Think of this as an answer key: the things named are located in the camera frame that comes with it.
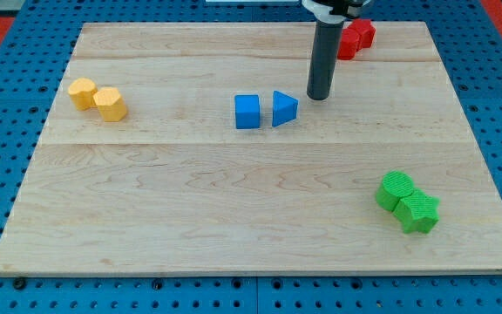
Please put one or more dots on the yellow pentagon block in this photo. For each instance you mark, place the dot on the yellow pentagon block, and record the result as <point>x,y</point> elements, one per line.
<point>110,104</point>

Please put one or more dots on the blue cube block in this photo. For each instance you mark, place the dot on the blue cube block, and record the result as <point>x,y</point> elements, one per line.
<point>247,111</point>

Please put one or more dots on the blue triangle block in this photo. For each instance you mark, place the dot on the blue triangle block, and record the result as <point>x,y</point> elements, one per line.
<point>284,108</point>

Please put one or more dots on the light wooden board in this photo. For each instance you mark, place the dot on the light wooden board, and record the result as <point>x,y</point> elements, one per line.
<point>175,189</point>

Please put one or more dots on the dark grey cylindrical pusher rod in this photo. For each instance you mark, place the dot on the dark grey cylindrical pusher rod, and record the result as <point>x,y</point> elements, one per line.
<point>323,59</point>

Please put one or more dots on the green cylinder block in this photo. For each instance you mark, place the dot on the green cylinder block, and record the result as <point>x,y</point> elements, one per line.
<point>394,186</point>

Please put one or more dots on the red block front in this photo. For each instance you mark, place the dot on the red block front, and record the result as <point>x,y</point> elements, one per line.
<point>349,44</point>

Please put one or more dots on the red block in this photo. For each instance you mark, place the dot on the red block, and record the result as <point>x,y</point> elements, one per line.
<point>366,31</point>
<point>349,44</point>

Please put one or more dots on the red block rear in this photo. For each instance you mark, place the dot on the red block rear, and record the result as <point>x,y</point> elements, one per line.
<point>366,31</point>

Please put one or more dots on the green star block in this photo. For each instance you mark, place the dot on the green star block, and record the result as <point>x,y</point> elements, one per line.
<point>417,212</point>

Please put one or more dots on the yellow heart block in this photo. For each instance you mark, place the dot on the yellow heart block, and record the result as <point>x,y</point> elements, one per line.
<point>81,92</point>

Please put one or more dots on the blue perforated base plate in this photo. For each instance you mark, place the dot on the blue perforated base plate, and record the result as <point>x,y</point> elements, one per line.
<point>33,57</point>

